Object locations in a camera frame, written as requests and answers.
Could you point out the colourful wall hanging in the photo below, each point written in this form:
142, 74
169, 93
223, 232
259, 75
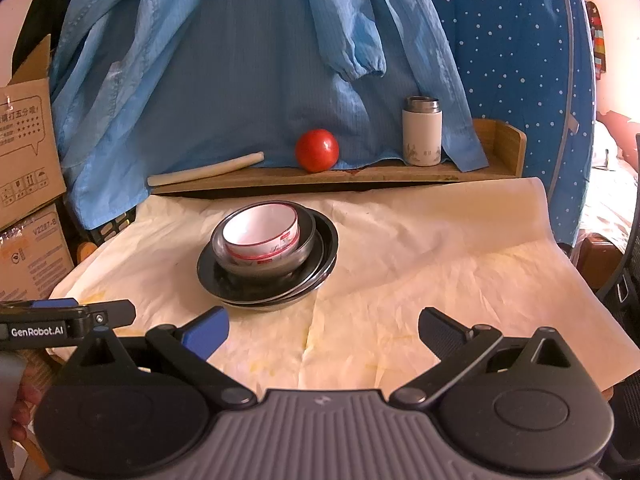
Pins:
596, 40

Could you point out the cardboard box blue logo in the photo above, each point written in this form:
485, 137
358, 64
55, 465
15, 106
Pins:
35, 255

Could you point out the red tomato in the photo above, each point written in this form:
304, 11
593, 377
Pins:
316, 151

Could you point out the white cylindrical stick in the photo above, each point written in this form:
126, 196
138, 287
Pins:
205, 172

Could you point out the brown cardboard box black print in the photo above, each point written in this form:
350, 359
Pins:
30, 160

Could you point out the blue white-dotted fabric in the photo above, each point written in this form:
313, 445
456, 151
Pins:
525, 60

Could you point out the dark brown wooden furniture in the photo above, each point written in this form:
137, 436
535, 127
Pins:
597, 260

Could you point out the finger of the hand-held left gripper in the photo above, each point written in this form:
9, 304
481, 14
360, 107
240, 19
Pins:
117, 312

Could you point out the person's left hand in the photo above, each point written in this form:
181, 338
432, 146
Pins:
27, 395

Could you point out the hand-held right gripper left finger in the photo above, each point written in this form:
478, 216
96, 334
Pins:
207, 335

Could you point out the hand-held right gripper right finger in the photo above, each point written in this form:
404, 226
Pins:
440, 332

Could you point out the black plastic crate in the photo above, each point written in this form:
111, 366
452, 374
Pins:
112, 225

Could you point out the stainless steel bowl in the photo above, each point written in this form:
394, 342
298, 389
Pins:
270, 269

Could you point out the white bowl red rim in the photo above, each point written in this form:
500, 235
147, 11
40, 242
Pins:
262, 260
260, 225

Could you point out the white thermos bottle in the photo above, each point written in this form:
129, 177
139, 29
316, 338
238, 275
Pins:
422, 135

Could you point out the stainless steel plate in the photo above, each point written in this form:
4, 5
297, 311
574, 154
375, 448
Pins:
300, 294
280, 309
210, 275

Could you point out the light blue garment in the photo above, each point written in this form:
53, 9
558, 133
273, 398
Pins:
240, 70

